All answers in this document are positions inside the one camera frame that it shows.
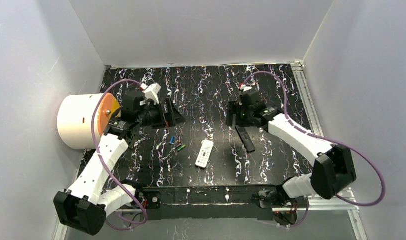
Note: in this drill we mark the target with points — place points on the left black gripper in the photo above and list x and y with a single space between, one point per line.
167 112

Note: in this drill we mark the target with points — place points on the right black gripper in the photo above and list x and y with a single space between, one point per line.
232 114

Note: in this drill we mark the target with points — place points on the green battery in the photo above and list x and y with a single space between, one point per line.
180 148

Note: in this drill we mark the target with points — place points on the white remote control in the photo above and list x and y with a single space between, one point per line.
204 154

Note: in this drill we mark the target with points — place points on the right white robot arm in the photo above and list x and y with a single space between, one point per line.
332 164

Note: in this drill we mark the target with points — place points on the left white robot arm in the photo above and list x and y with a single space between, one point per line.
83 205

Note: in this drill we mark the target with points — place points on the black remote control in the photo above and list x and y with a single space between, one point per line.
245 139

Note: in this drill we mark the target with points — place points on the blue battery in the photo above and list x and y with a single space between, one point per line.
172 140

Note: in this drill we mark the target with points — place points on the white orange cylinder container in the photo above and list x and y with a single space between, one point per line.
74 119

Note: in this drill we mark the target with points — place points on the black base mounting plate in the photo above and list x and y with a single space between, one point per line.
261 202

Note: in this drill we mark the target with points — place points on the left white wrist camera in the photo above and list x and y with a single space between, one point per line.
151 92

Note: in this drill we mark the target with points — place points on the front aluminium frame rail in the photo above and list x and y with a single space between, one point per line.
317 225

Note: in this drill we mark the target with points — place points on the aluminium frame rail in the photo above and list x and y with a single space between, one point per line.
317 225
309 99

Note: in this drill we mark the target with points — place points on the right aluminium frame rail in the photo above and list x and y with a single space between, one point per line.
309 99

